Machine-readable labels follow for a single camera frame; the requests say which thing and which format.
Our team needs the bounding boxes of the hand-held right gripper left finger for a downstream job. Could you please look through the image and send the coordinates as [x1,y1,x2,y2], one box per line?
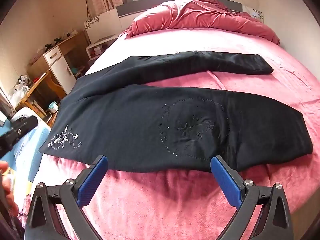
[25,155,108,240]

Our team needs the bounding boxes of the white plastic bag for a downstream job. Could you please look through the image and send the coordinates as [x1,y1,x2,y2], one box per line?
[9,84,30,101]

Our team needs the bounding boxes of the blue cloth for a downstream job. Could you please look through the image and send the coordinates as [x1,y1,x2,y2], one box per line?
[0,124,52,182]

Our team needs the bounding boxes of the black wall cable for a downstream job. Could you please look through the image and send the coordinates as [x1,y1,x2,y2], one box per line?
[84,0,91,22]

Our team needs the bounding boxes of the black bag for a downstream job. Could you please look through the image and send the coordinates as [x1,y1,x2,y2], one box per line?
[0,116,38,157]

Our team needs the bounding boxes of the white bedside shelf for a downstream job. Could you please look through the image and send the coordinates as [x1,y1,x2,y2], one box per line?
[85,35,118,60]

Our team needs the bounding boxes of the white patterned box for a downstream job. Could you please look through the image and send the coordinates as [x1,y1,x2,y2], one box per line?
[243,4,264,21]

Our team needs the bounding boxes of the white pillow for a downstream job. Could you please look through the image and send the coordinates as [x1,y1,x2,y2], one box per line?
[11,107,42,125]

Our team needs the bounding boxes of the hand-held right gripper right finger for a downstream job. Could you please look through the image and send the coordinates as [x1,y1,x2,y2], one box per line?
[210,155,292,240]

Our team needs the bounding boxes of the wooden desk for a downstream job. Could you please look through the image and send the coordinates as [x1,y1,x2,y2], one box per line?
[14,69,61,117]

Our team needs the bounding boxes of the wooden cabinet with white drawer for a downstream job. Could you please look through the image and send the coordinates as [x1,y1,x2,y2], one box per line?
[27,31,90,96]

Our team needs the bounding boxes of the white flower-print box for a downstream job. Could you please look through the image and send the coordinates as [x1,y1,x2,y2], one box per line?
[84,9,121,43]

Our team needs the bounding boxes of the black embroidered pants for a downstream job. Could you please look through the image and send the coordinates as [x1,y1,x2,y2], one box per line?
[39,51,314,173]

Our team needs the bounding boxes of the person's left hand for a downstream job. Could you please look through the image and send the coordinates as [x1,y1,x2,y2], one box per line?
[0,160,20,217]

